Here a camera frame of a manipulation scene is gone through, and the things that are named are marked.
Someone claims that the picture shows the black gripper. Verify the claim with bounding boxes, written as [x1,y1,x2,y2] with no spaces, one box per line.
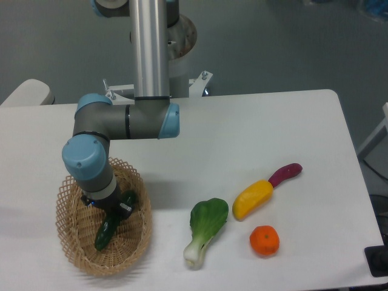
[81,185,134,224]

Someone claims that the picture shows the dark green cucumber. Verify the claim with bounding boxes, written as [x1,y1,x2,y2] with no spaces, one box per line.
[94,190,138,251]

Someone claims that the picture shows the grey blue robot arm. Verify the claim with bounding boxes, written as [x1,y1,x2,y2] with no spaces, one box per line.
[62,1,180,219]

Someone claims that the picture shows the woven wicker basket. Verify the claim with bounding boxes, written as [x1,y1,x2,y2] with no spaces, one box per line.
[56,158,152,276]

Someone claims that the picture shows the green bok choy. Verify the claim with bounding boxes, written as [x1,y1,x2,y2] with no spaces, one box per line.
[183,198,229,270]

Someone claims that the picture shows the orange tangerine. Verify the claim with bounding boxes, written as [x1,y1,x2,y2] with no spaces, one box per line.
[249,225,280,256]

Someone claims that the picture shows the white chair armrest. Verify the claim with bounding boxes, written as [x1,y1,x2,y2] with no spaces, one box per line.
[1,79,55,107]

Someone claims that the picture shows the purple sweet potato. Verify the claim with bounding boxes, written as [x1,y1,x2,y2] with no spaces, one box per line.
[268,163,303,188]

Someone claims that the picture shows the black device at table edge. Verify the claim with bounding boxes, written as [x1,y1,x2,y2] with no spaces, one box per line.
[364,245,387,278]

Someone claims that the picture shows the white furniture frame right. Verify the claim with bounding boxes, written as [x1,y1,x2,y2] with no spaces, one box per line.
[356,103,387,161]

